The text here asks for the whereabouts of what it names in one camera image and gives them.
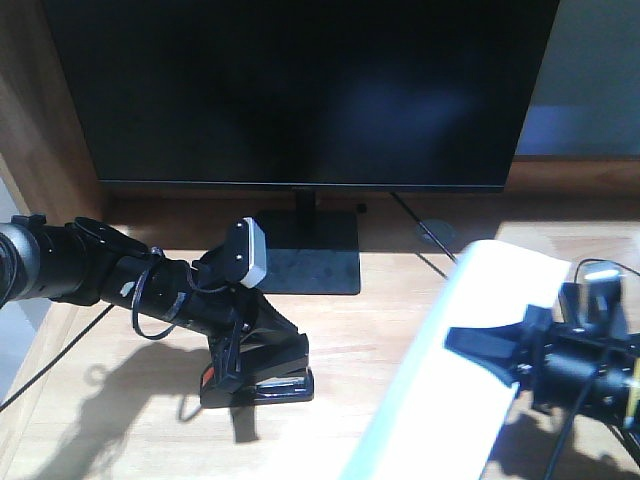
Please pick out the black stapler orange button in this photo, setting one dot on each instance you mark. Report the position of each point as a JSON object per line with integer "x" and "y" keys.
{"x": 260, "y": 389}

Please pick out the grey desk cable grommet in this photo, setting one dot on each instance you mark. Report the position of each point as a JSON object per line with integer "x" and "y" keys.
{"x": 429, "y": 229}

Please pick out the black monitor stand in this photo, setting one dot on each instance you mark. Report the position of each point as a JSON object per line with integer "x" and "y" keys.
{"x": 310, "y": 251}

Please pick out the wooden desk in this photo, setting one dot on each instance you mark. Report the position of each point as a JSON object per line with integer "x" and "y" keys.
{"x": 108, "y": 410}

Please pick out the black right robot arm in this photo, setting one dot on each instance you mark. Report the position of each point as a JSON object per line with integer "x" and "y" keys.
{"x": 559, "y": 363}

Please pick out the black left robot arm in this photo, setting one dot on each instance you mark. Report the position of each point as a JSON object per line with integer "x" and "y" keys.
{"x": 87, "y": 261}

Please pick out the white paper sheet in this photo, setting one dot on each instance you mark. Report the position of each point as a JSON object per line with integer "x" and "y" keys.
{"x": 442, "y": 412}

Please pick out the black monitor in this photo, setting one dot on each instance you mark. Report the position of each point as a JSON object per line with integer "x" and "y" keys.
{"x": 408, "y": 95}

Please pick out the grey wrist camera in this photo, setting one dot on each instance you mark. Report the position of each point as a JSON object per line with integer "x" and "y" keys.
{"x": 592, "y": 303}
{"x": 240, "y": 259}

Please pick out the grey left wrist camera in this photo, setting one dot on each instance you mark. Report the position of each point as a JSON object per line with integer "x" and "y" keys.
{"x": 240, "y": 259}

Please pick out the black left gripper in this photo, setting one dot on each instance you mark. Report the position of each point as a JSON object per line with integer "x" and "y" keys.
{"x": 272, "y": 344}

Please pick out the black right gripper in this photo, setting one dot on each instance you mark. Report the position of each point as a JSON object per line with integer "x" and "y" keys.
{"x": 568, "y": 369}

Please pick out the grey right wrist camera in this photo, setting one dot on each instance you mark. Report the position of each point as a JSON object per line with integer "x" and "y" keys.
{"x": 592, "y": 303}

